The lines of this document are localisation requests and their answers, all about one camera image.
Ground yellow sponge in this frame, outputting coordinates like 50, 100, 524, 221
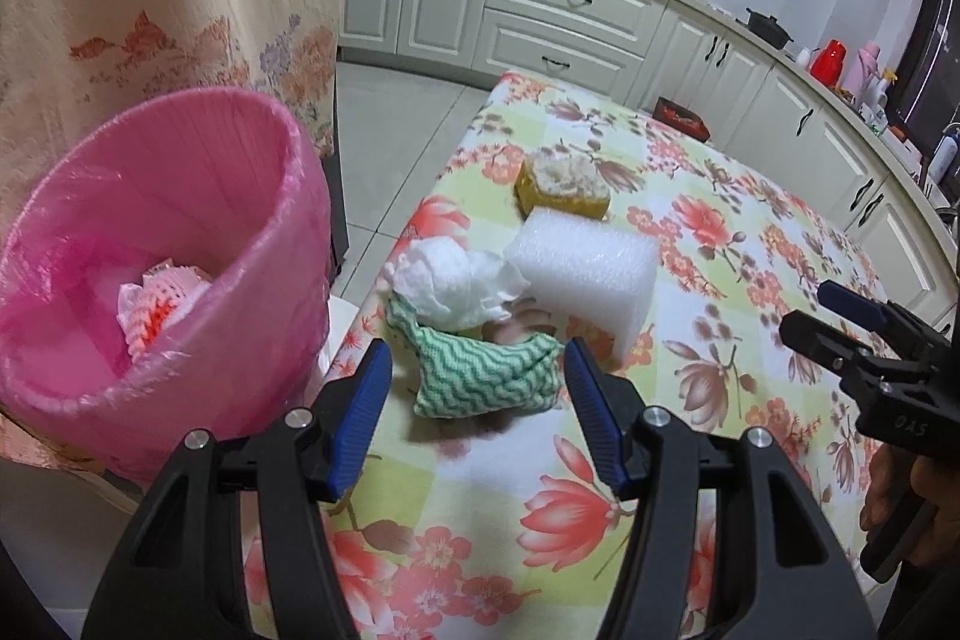
514, 151, 612, 221

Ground floral tablecloth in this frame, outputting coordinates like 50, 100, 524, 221
240, 70, 960, 640

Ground black casserole pot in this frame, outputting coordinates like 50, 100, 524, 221
745, 8, 794, 49

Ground pink thermos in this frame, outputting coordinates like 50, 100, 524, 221
855, 40, 882, 105

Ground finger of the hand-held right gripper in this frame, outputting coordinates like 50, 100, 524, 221
778, 310, 875, 378
817, 280, 912, 333

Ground dark window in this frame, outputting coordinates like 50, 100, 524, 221
896, 0, 960, 139

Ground white tissue in bin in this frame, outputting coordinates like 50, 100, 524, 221
118, 284, 145, 332

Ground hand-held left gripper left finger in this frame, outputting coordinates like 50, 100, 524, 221
82, 340, 392, 640

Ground green wavy striped cloth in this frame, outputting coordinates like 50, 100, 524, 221
386, 295, 565, 420

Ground pink lined waste bin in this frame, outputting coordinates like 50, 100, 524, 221
0, 89, 335, 483

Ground red box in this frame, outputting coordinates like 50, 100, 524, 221
652, 96, 710, 142

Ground white pump bottle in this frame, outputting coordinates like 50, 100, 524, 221
926, 134, 960, 191

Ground person's right hand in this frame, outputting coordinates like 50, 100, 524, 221
859, 439, 922, 534

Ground thick white foam sheet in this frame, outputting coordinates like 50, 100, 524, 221
504, 209, 657, 360

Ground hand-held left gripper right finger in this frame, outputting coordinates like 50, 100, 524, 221
562, 336, 878, 640

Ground crumpled white tissue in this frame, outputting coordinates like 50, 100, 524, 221
394, 237, 530, 330

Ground green and white bottle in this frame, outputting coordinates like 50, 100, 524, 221
862, 70, 897, 127

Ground white kitchen base cabinets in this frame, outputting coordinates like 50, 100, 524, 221
337, 0, 960, 326

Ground small pink foam fruit net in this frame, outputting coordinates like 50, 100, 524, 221
124, 261, 215, 363

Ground red thermos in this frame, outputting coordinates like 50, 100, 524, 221
810, 38, 848, 90

